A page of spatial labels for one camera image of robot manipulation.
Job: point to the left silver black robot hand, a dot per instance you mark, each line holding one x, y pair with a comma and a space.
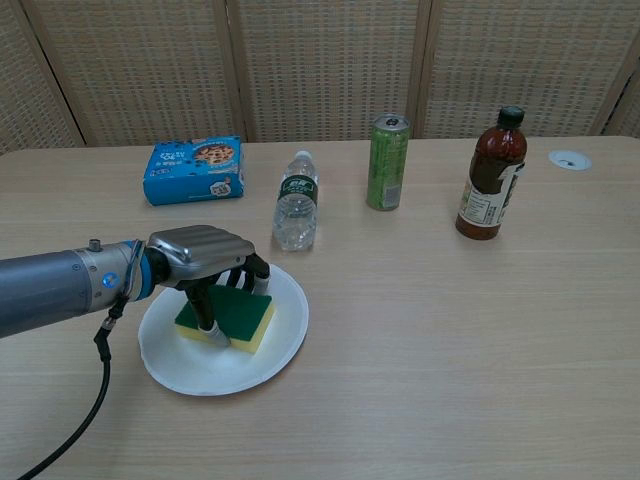
205, 250

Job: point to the green yellow sponge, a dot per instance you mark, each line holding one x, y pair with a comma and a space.
245, 310

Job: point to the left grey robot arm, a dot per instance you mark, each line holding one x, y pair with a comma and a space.
50, 287

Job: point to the white paper plate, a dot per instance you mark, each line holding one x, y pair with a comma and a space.
200, 367

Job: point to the blue cookie box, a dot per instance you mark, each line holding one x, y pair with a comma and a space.
192, 175

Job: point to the clear plastic water bottle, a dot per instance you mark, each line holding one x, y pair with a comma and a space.
296, 220

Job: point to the green drink can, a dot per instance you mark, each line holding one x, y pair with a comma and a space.
386, 170

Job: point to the woven wooden folding screen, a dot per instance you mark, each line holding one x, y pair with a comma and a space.
320, 65

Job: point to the brown sauce bottle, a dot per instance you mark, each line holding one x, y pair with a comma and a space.
487, 200

